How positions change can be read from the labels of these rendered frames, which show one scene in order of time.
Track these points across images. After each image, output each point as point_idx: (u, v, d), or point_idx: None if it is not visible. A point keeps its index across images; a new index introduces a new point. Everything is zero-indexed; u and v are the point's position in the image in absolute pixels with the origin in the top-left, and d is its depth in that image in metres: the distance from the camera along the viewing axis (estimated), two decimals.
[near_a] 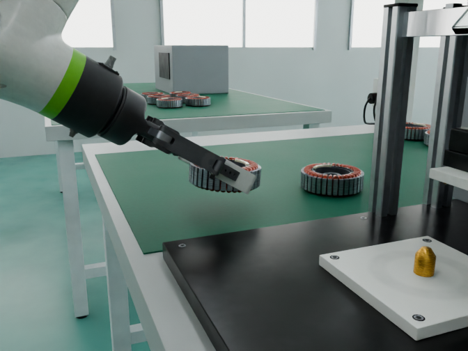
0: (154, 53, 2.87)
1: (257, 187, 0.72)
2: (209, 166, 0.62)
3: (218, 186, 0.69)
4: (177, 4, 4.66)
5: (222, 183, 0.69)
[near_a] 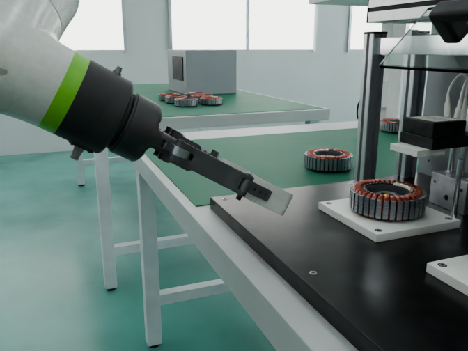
0: (168, 56, 3.13)
1: (423, 214, 0.70)
2: None
3: (386, 216, 0.68)
4: (184, 9, 4.92)
5: (391, 212, 0.67)
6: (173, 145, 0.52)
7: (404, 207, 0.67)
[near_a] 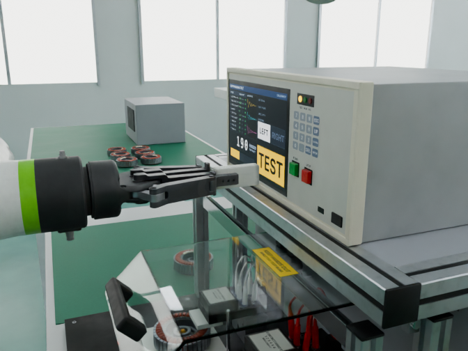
0: (125, 104, 3.35)
1: (205, 349, 0.92)
2: (190, 168, 0.69)
3: None
4: (155, 42, 5.15)
5: None
6: (148, 194, 0.58)
7: (183, 349, 0.89)
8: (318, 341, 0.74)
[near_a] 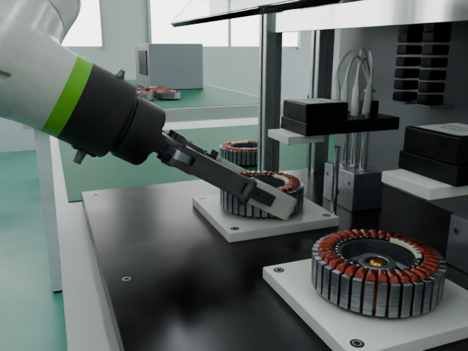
0: (135, 51, 3.04)
1: (299, 209, 0.61)
2: None
3: (251, 212, 0.58)
4: (164, 5, 4.83)
5: (255, 208, 0.58)
6: (175, 149, 0.52)
7: None
8: None
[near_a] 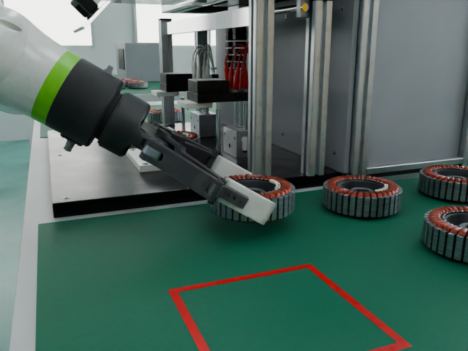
0: (115, 49, 3.52)
1: (284, 217, 0.59)
2: (200, 147, 0.69)
3: (230, 215, 0.58)
4: (148, 8, 5.32)
5: (234, 212, 0.58)
6: (146, 143, 0.54)
7: None
8: (247, 83, 0.92)
